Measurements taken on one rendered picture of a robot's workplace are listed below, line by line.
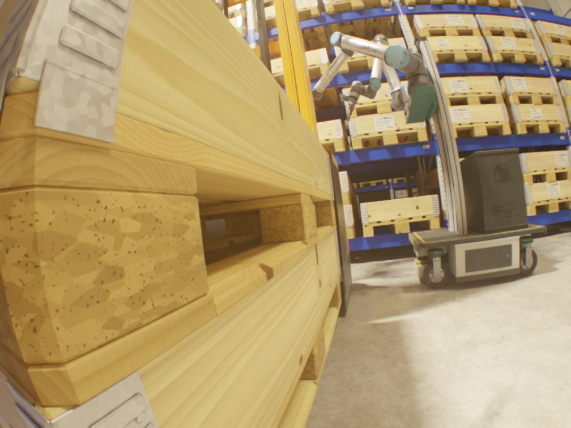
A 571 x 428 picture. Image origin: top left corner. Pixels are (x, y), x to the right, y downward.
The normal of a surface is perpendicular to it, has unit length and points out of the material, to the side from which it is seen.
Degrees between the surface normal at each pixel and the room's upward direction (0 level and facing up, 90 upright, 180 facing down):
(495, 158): 90
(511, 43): 90
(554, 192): 90
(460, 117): 90
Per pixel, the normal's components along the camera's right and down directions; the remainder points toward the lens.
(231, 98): 0.96, -0.11
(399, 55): -0.75, 0.14
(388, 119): -0.29, 0.03
